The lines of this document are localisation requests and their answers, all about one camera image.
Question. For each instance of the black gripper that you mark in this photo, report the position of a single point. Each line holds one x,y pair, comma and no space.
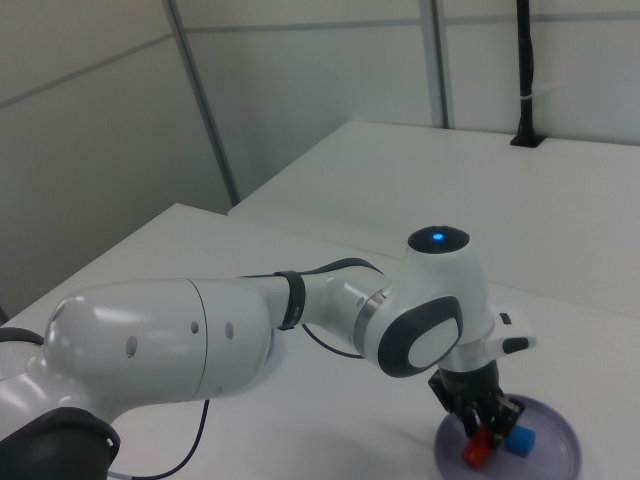
467,385

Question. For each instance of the red cylinder block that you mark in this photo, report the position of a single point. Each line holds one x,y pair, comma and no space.
475,454

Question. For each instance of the blue cylinder block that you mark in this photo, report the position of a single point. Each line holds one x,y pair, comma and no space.
520,441

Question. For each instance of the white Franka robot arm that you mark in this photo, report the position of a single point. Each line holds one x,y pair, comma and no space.
150,340

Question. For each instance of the purple plate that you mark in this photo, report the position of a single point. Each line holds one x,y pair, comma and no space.
555,440

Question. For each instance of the white spare table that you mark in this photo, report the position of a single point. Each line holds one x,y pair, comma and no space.
500,200

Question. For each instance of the black pole with base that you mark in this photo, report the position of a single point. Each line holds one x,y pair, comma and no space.
525,75

